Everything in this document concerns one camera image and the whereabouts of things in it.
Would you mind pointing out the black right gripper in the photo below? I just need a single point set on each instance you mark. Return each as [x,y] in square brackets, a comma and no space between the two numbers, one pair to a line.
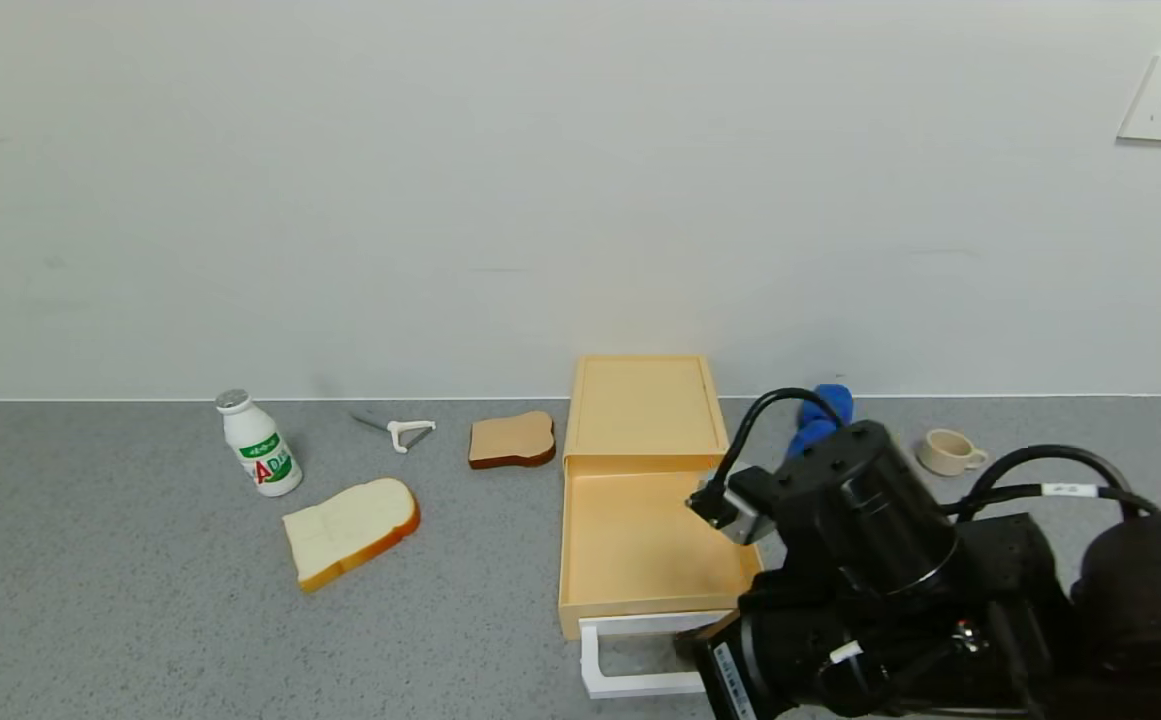
[726,673]

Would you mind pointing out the brown toast slice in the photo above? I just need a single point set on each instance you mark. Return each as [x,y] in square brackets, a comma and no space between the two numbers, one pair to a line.
[510,440]

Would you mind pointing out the blue cloth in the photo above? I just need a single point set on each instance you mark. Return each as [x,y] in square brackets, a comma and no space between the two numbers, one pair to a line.
[830,402]

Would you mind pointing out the beige cup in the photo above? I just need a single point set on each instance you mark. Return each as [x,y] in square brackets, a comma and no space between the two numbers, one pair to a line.
[945,452]

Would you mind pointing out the white vegetable peeler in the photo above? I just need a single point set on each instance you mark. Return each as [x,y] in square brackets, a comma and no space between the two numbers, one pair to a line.
[400,431]

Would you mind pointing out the white bread slice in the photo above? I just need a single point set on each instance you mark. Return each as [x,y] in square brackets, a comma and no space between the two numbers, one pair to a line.
[350,525]

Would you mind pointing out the white milk drink bottle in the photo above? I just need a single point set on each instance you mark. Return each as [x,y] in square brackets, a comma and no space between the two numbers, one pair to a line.
[262,455]

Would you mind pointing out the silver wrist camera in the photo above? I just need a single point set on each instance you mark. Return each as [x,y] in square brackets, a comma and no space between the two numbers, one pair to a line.
[752,518]

